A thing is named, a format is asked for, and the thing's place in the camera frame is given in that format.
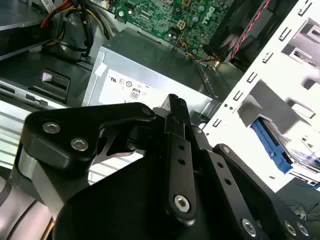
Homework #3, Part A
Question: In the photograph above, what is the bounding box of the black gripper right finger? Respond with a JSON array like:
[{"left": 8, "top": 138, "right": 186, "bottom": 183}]
[{"left": 185, "top": 101, "right": 312, "bottom": 240}]

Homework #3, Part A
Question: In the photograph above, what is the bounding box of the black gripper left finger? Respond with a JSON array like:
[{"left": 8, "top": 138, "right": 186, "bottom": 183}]
[{"left": 14, "top": 94, "right": 197, "bottom": 222}]

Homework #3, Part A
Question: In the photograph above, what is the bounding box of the hard disk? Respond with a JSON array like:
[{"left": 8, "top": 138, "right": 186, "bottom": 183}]
[{"left": 251, "top": 117, "right": 320, "bottom": 187}]

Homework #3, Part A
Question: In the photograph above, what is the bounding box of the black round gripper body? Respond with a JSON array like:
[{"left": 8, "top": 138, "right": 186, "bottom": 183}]
[{"left": 53, "top": 120, "right": 242, "bottom": 240}]

